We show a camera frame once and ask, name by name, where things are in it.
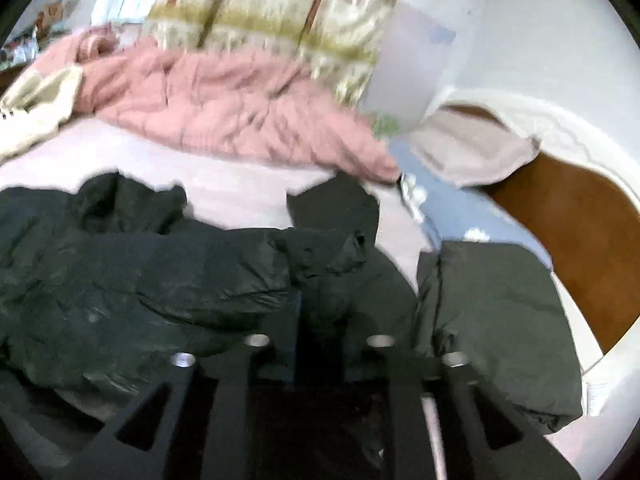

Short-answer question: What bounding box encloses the dark green folded garment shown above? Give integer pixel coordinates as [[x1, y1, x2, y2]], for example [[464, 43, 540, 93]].
[[415, 240, 583, 433]]

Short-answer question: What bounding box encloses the cream printed hoodie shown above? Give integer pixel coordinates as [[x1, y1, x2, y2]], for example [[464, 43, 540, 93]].
[[0, 65, 83, 161]]

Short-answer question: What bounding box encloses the tree print curtain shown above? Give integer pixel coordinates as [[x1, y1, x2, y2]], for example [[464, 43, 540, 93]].
[[145, 0, 413, 108]]

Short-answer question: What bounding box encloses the pink quilt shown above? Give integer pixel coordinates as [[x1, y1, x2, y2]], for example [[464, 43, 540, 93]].
[[37, 27, 401, 183]]

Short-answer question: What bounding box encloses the dusty pink pillow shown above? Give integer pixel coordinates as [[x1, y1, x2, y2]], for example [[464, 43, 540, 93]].
[[407, 110, 541, 188]]

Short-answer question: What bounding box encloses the blue cloud print pillow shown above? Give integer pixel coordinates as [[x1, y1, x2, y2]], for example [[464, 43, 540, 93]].
[[390, 140, 553, 271]]

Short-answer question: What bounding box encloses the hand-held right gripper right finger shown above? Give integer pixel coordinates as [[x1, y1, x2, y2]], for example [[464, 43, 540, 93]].
[[342, 310, 583, 480]]

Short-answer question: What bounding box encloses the white and wooden headboard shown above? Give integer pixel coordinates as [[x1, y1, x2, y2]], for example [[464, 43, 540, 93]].
[[435, 87, 640, 376]]

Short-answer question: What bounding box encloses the black puffer jacket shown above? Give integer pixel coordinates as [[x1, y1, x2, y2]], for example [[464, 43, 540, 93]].
[[0, 172, 421, 461]]

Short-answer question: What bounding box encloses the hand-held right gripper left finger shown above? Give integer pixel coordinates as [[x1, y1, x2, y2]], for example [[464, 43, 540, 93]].
[[65, 295, 303, 480]]

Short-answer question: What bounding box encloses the pale purple wall sheet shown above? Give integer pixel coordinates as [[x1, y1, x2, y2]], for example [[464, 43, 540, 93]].
[[360, 2, 457, 133]]

